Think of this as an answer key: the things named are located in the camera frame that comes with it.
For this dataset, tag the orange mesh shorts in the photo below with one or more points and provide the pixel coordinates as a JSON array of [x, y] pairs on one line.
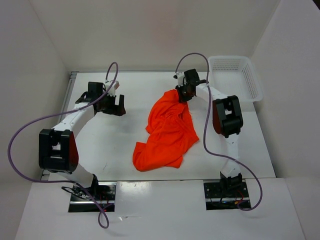
[[171, 134]]

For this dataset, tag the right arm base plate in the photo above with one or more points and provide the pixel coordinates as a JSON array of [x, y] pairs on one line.
[[218, 199]]

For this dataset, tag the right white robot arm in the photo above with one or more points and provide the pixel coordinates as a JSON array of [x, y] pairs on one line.
[[227, 121]]

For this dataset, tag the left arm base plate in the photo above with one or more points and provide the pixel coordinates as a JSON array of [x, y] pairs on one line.
[[80, 202]]

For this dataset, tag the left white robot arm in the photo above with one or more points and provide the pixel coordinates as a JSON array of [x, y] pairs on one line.
[[58, 151]]

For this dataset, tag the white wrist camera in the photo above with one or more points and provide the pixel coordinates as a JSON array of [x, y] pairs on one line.
[[180, 77], [111, 87]]

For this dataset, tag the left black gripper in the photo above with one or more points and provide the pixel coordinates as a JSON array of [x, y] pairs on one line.
[[118, 110]]

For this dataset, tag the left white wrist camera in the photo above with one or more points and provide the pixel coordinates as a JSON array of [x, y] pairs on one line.
[[111, 87]]

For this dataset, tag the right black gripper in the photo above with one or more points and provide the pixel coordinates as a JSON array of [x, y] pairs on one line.
[[182, 98]]

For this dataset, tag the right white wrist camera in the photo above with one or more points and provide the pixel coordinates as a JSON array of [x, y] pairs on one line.
[[180, 77]]

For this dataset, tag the white plastic basket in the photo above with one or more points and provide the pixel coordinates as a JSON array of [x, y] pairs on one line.
[[235, 75]]

